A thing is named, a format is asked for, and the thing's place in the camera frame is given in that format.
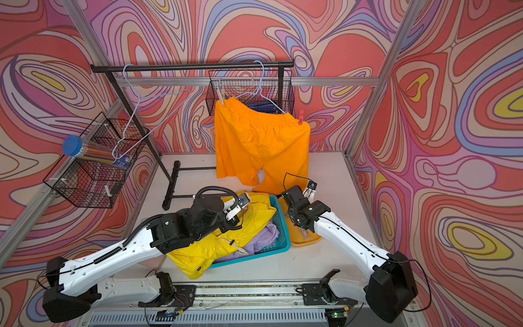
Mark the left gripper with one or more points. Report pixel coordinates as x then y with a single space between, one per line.
231 224

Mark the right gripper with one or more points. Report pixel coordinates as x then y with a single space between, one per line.
291 212

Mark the grey clothespin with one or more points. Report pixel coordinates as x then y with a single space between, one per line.
304 234

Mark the lilac shorts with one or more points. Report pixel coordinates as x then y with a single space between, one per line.
265 238

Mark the yellow shorts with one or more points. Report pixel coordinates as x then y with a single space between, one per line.
198 257

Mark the light blue wire hanger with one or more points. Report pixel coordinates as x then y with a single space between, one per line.
140 99

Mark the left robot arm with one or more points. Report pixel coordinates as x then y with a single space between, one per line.
76 286

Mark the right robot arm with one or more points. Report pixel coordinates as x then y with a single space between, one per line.
388 285

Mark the orange shorts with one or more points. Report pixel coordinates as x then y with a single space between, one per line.
267 152

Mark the yellow plastic tray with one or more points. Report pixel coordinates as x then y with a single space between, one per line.
298 236

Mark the teal plastic basket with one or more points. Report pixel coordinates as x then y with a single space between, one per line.
281 245

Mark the black clothes rack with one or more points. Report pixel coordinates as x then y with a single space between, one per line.
110 71

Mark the red clothespin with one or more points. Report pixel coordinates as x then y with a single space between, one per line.
301 117

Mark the beige clothespin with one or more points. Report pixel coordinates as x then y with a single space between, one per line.
220 94

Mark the blue capped pencil tube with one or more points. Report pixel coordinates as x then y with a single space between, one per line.
74 146

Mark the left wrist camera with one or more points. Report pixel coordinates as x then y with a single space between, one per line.
234 206

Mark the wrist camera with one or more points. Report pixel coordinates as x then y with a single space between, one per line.
234 206
309 192

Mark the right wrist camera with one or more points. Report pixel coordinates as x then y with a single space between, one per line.
309 192

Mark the black wire basket back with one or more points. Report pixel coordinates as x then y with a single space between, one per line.
277 86

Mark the black wire basket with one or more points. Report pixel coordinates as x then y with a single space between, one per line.
277 86
88 184

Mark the black wire basket left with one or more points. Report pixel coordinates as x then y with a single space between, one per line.
88 184

